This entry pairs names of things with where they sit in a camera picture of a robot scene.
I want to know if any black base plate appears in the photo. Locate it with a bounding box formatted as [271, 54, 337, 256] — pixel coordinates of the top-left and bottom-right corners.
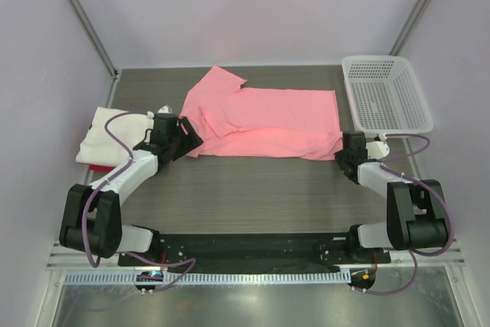
[141, 233, 390, 274]

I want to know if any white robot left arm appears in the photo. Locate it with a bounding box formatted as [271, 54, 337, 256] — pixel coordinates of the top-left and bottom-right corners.
[58, 112, 203, 268]

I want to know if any aluminium rail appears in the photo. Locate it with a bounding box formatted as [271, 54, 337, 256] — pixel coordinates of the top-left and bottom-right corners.
[45, 238, 466, 271]

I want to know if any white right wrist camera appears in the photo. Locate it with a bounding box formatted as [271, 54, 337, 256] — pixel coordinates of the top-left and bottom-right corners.
[366, 134, 390, 160]

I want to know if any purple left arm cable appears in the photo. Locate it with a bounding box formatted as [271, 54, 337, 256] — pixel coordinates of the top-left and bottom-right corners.
[82, 110, 198, 311]

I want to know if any white plastic basket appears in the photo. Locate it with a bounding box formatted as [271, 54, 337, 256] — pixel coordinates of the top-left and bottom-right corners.
[341, 55, 433, 137]

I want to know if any right aluminium frame post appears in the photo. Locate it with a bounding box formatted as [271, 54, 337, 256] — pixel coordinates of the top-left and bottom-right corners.
[389, 0, 432, 56]

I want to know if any pink t shirt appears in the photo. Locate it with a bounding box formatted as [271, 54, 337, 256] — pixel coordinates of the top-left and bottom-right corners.
[181, 66, 342, 161]

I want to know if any left aluminium frame post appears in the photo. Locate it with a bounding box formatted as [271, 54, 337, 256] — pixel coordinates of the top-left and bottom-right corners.
[45, 0, 119, 77]

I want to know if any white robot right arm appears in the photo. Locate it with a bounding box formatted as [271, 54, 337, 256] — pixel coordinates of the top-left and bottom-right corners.
[335, 131, 455, 263]

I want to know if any folded white t shirt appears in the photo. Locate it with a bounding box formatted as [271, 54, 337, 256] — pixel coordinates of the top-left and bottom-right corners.
[75, 106, 160, 167]

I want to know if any aluminium frame post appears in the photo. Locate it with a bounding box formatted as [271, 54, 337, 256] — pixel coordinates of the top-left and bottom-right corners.
[389, 0, 432, 56]
[45, 0, 119, 77]

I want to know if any folded red t shirt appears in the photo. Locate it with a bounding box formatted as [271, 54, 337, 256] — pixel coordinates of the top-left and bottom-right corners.
[89, 164, 114, 172]

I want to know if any slotted cable duct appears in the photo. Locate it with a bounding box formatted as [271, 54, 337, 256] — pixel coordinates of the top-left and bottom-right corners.
[64, 269, 351, 286]

